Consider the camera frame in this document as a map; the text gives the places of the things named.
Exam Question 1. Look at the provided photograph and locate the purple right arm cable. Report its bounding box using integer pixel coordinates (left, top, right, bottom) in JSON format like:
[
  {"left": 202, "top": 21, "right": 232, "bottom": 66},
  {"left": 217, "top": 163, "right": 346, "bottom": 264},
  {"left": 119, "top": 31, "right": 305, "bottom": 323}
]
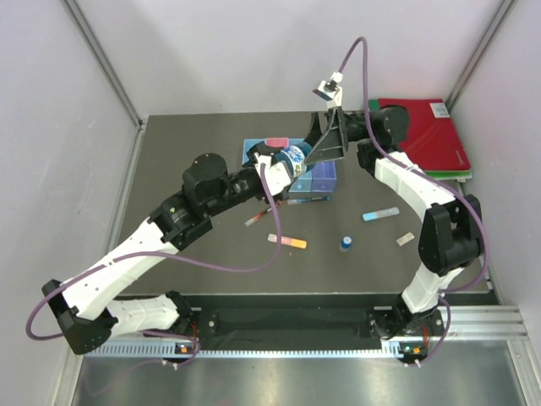
[{"left": 337, "top": 36, "right": 489, "bottom": 367}]

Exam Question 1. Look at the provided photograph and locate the light blue drawer bin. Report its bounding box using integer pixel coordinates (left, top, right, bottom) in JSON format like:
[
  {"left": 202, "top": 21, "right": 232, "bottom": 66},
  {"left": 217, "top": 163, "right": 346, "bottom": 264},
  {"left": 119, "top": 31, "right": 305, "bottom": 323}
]
[{"left": 289, "top": 171, "right": 313, "bottom": 194}]

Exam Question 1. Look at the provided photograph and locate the aluminium frame rail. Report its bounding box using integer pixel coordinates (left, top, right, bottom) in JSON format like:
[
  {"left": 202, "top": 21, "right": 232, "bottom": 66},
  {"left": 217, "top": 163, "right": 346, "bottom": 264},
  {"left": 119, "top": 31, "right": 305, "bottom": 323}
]
[{"left": 60, "top": 0, "right": 144, "bottom": 129}]

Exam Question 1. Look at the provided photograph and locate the blue end drawer bin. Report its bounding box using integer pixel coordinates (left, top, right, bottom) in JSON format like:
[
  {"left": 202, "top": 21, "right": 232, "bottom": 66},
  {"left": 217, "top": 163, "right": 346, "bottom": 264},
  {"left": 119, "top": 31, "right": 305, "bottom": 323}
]
[{"left": 242, "top": 139, "right": 271, "bottom": 168}]

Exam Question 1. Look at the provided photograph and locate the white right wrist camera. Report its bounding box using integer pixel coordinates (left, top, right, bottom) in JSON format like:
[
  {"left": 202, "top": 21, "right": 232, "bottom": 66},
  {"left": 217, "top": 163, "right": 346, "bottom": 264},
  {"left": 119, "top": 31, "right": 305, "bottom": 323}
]
[{"left": 313, "top": 71, "right": 343, "bottom": 109}]

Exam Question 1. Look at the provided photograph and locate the green lever arch binder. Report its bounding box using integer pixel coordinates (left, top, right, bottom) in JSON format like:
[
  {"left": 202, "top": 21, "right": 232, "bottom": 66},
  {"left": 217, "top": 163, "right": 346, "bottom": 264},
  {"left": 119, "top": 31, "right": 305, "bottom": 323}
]
[{"left": 366, "top": 99, "right": 473, "bottom": 184}]

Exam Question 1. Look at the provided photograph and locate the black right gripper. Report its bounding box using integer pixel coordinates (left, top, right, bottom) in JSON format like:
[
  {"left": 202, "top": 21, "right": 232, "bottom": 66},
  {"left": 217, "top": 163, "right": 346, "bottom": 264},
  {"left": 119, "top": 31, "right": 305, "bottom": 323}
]
[{"left": 292, "top": 108, "right": 375, "bottom": 168}]

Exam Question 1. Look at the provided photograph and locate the blue white highlighter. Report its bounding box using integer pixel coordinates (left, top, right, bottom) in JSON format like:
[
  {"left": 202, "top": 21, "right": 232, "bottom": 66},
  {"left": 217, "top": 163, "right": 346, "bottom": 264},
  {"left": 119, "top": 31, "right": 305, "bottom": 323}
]
[{"left": 362, "top": 207, "right": 400, "bottom": 222}]

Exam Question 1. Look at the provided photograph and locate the pink plastic drawer bin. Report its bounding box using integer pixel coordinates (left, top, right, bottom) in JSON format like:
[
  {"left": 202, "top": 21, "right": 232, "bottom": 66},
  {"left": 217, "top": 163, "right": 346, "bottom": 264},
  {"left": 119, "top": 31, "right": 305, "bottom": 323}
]
[{"left": 265, "top": 138, "right": 289, "bottom": 148}]

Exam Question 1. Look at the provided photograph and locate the red folder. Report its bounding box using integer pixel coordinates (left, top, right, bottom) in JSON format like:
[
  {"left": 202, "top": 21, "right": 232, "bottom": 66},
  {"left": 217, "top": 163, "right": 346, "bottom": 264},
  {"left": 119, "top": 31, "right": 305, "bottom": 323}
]
[{"left": 377, "top": 97, "right": 472, "bottom": 173}]

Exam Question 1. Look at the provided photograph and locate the blue clear pen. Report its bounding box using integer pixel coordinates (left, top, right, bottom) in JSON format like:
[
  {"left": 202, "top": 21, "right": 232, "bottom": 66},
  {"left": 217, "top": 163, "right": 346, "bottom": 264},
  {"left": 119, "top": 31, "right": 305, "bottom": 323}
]
[{"left": 287, "top": 196, "right": 331, "bottom": 205}]

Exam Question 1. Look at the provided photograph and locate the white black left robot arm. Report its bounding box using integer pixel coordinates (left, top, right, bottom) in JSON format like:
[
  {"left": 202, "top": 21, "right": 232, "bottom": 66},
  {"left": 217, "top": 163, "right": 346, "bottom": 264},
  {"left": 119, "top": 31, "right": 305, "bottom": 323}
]
[{"left": 42, "top": 142, "right": 311, "bottom": 354}]

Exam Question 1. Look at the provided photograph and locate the grey slotted cable duct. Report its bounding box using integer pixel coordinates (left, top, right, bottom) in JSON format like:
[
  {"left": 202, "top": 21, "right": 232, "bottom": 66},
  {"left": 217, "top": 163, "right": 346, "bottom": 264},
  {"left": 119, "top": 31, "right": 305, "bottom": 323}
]
[{"left": 86, "top": 336, "right": 425, "bottom": 361}]

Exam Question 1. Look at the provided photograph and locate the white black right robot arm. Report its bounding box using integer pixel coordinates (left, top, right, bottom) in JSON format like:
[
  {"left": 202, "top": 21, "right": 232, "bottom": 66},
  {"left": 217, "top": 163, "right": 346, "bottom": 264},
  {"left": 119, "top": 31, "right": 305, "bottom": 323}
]
[{"left": 304, "top": 106, "right": 484, "bottom": 339}]

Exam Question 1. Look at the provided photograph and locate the blue round jar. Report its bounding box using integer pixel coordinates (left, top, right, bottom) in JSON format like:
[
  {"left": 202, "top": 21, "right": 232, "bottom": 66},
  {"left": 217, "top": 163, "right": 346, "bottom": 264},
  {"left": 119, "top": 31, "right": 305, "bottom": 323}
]
[{"left": 274, "top": 141, "right": 314, "bottom": 178}]

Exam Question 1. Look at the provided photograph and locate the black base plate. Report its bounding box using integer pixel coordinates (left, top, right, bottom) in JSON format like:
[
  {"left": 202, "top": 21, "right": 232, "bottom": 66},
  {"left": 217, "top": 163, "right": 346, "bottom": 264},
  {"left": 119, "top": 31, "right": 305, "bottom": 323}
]
[{"left": 143, "top": 294, "right": 445, "bottom": 342}]

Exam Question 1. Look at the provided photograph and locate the pink orange highlighter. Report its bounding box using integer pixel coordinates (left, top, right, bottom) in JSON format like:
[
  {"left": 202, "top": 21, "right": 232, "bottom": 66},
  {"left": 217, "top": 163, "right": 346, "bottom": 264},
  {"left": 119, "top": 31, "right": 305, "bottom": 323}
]
[{"left": 267, "top": 233, "right": 308, "bottom": 250}]

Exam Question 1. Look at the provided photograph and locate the white eraser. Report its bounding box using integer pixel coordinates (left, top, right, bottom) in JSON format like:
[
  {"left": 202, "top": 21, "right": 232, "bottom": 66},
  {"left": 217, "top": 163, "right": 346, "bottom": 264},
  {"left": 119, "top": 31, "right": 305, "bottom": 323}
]
[{"left": 396, "top": 233, "right": 414, "bottom": 246}]

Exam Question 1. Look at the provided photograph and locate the purple plastic drawer bin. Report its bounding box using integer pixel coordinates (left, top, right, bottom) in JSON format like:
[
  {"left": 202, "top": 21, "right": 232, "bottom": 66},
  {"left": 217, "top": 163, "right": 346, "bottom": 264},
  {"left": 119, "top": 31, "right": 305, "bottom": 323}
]
[{"left": 311, "top": 161, "right": 337, "bottom": 193}]

